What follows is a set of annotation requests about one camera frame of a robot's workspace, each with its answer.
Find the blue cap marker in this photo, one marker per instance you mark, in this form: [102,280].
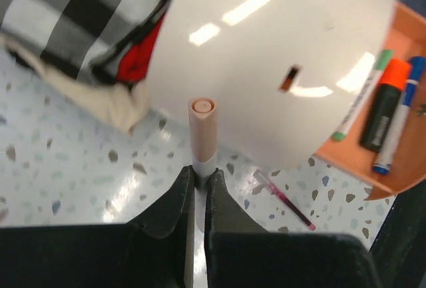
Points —
[384,160]

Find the red cloth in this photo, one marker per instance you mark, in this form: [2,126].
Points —
[133,67]

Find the green cap marker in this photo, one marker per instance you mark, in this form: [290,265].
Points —
[369,84]

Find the beige cap marker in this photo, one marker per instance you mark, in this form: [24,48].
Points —
[202,117]

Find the dark red pen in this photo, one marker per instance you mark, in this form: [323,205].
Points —
[263,178]

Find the orange black highlighter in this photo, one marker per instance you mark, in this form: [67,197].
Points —
[385,101]

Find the black white checkered cloth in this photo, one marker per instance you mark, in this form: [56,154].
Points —
[84,39]

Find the beige round drawer organizer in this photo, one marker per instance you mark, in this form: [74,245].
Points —
[283,72]

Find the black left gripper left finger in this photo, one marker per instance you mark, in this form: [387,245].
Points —
[153,249]

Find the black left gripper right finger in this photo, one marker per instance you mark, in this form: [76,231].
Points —
[241,253]

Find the beige cloth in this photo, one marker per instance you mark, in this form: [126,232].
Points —
[116,105]

